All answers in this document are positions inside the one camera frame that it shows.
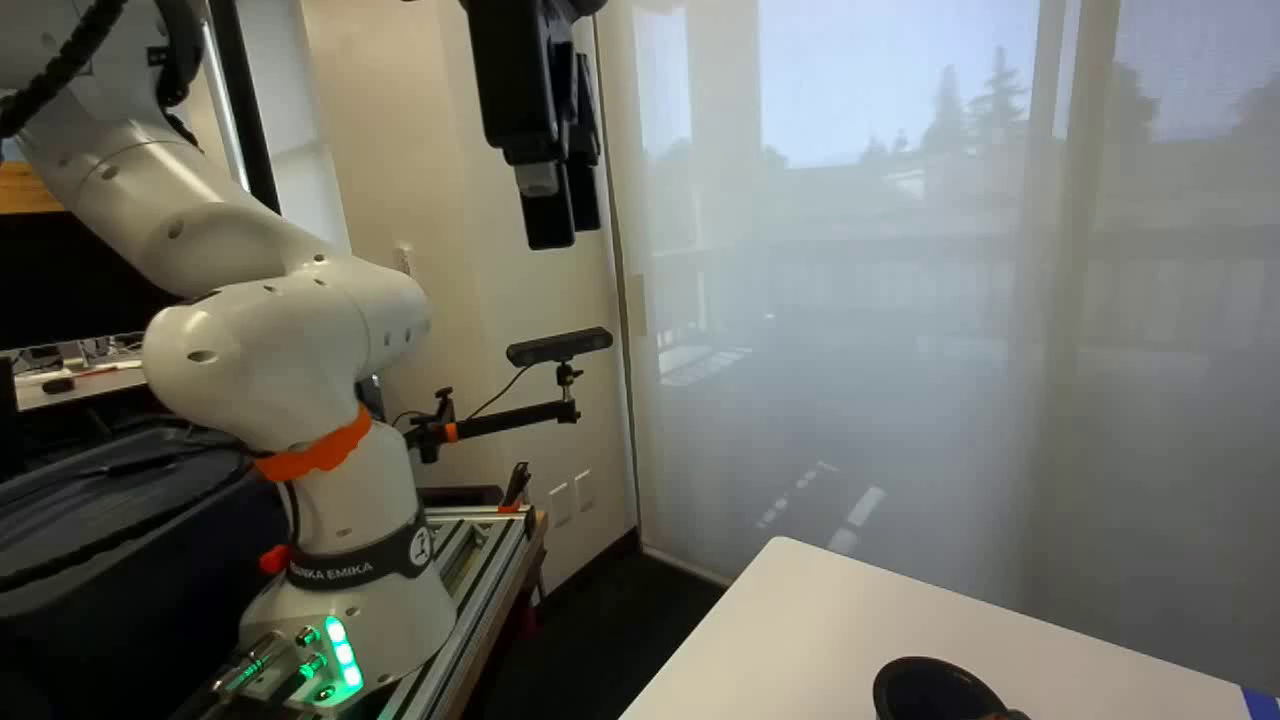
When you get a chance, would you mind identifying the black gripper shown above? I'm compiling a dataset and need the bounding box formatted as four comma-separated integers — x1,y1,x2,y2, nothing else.
461,0,602,253

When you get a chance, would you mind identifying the aluminium robot base cart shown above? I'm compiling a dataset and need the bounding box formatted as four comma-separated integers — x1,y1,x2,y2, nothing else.
170,502,546,720

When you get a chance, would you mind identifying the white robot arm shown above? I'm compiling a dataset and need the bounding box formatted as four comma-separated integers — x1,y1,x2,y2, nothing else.
0,0,513,710

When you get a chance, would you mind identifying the dark blue mug cup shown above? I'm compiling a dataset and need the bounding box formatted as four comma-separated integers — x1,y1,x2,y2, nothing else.
873,655,1028,720

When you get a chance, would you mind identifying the black computer monitor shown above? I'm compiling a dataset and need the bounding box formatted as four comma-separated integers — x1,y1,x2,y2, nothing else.
0,211,167,349

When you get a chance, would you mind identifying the black bag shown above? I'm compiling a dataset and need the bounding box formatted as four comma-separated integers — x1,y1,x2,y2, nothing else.
0,430,283,720

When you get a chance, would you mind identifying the blue tape line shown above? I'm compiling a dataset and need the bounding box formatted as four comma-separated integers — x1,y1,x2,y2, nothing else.
1241,688,1280,720

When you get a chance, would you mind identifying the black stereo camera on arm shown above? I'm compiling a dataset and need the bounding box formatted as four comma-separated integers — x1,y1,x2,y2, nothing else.
401,323,619,468

